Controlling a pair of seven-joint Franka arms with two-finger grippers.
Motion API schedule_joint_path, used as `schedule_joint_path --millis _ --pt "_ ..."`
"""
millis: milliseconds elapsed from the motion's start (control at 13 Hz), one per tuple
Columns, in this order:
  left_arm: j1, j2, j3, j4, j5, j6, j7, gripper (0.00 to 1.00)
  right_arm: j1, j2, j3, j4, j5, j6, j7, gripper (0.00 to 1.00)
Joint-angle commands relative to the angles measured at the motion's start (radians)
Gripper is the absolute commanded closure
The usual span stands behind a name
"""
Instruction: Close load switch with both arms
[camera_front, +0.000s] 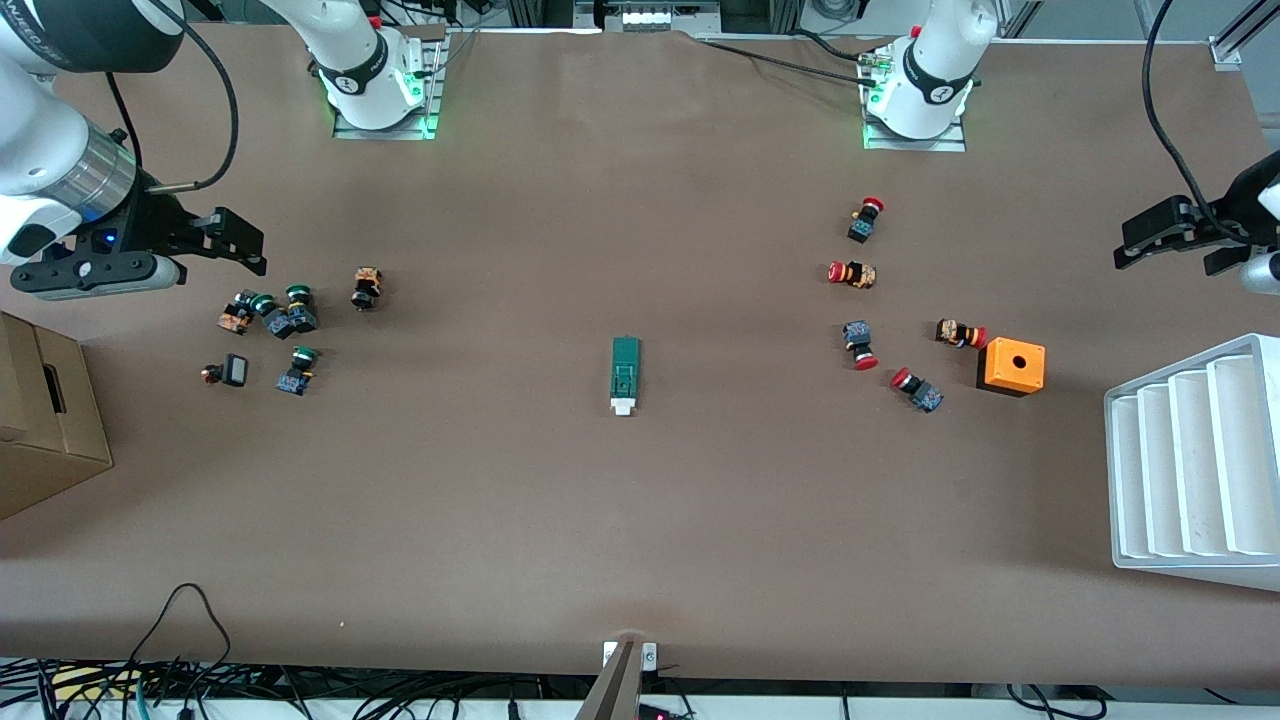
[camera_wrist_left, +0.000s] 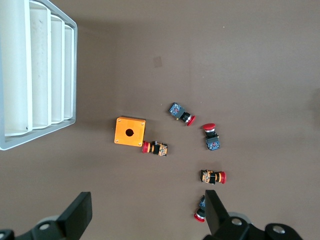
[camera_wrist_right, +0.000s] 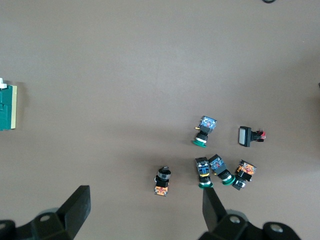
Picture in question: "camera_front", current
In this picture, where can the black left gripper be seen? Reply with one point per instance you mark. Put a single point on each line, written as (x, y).
(1243, 203)

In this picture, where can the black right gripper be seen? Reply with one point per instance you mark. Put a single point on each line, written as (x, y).
(153, 223)

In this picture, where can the green load switch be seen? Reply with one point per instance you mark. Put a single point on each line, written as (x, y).
(625, 360)

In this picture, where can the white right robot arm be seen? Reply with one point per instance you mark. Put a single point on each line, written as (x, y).
(40, 150)

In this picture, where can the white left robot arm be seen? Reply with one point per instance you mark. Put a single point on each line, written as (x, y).
(935, 70)

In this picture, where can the green push button orange base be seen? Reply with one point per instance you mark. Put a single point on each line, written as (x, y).
(234, 321)

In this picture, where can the dark blue contact block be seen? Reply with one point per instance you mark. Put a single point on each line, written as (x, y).
(279, 326)

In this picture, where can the green push button blue base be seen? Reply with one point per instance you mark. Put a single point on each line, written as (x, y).
(293, 382)
(303, 322)

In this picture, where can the small red button black housing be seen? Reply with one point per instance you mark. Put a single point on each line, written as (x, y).
(236, 371)

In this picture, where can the black push button orange base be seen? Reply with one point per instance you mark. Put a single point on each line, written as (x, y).
(364, 298)

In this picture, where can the white tiered rack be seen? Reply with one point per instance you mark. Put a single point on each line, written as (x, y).
(1190, 470)

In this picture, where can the red mushroom button orange base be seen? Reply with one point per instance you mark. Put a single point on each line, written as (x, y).
(862, 276)
(950, 331)

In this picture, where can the large cardboard box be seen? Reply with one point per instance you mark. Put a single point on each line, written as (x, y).
(50, 450)

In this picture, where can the red mushroom button blue base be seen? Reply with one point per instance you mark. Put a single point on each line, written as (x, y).
(857, 335)
(927, 398)
(862, 230)

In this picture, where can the yellow flat object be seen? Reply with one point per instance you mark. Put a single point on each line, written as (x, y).
(95, 680)

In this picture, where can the white connector block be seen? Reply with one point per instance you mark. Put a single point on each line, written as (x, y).
(645, 16)

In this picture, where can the black device red light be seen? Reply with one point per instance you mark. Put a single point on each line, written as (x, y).
(655, 714)

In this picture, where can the aluminium frame profile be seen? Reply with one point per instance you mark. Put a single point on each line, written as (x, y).
(1228, 50)

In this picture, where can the orange button enclosure box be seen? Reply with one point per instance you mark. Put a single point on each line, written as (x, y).
(1030, 375)

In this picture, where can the metal mast bracket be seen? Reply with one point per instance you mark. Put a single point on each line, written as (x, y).
(650, 656)

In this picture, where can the metal camera mast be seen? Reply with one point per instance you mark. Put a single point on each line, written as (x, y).
(610, 695)

